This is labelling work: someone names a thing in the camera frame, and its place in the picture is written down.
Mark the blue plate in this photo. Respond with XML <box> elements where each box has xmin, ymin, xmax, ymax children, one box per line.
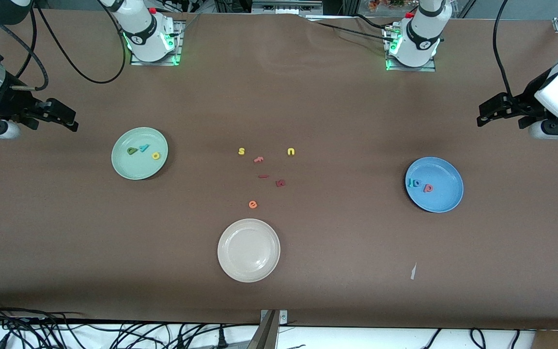
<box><xmin>405</xmin><ymin>157</ymin><xmax>465</xmax><ymax>214</ymax></box>

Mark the silver metal bracket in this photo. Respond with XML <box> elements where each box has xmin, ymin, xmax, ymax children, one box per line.
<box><xmin>260</xmin><ymin>309</ymin><xmax>288</xmax><ymax>324</ymax></box>

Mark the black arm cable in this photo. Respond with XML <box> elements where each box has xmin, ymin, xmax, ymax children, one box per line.
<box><xmin>0</xmin><ymin>0</ymin><xmax>127</xmax><ymax>93</ymax></box>
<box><xmin>492</xmin><ymin>0</ymin><xmax>514</xmax><ymax>97</ymax></box>

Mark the metal background rail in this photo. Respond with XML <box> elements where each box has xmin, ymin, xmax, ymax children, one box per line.
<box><xmin>251</xmin><ymin>0</ymin><xmax>324</xmax><ymax>15</ymax></box>

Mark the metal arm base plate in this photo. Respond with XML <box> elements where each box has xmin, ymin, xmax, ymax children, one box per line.
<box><xmin>385</xmin><ymin>24</ymin><xmax>437</xmax><ymax>73</ymax></box>
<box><xmin>129</xmin><ymin>19</ymin><xmax>185</xmax><ymax>66</ymax></box>

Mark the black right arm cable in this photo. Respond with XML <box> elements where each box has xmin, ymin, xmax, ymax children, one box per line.
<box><xmin>0</xmin><ymin>0</ymin><xmax>127</xmax><ymax>93</ymax></box>

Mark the beige plate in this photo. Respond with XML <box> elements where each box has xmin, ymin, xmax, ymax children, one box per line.
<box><xmin>217</xmin><ymin>219</ymin><xmax>281</xmax><ymax>283</ymax></box>

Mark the brown table cover mat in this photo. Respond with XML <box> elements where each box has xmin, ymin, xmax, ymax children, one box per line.
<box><xmin>0</xmin><ymin>7</ymin><xmax>558</xmax><ymax>332</ymax></box>

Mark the black cable on mat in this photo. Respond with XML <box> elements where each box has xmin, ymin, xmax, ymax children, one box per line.
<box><xmin>308</xmin><ymin>14</ymin><xmax>392</xmax><ymax>44</ymax></box>

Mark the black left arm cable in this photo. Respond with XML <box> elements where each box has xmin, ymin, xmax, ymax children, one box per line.
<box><xmin>492</xmin><ymin>0</ymin><xmax>514</xmax><ymax>97</ymax></box>

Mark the green plate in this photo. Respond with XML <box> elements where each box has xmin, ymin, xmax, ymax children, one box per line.
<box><xmin>111</xmin><ymin>127</ymin><xmax>169</xmax><ymax>181</ymax></box>

